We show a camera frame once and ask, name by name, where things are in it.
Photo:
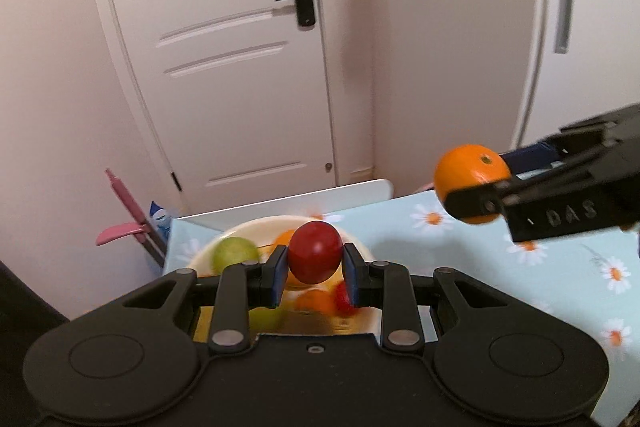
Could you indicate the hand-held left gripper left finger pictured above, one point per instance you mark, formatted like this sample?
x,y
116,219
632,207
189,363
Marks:
x,y
279,274

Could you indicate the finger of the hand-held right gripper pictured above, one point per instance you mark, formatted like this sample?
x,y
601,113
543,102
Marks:
x,y
530,155
475,202

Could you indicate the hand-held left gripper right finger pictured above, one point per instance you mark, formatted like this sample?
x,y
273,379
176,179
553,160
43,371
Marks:
x,y
351,274

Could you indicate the small red plum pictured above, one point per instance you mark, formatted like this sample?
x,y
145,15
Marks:
x,y
315,252

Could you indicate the small orange tangerine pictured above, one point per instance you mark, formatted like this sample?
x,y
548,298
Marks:
x,y
285,238
315,302

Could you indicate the large green apple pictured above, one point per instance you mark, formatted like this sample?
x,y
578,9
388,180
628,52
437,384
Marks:
x,y
264,318

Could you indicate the cream oval plate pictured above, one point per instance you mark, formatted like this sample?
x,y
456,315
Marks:
x,y
250,228

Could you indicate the small green apple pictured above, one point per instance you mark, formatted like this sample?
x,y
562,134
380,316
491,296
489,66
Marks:
x,y
232,254

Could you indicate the light blue daisy tablecloth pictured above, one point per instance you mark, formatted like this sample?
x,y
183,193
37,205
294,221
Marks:
x,y
450,267

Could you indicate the white chair back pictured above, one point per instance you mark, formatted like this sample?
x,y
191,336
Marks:
x,y
350,197

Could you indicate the blue white packet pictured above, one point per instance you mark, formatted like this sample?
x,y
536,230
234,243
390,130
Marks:
x,y
160,214

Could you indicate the white panelled door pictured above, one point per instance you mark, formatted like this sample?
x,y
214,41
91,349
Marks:
x,y
225,107

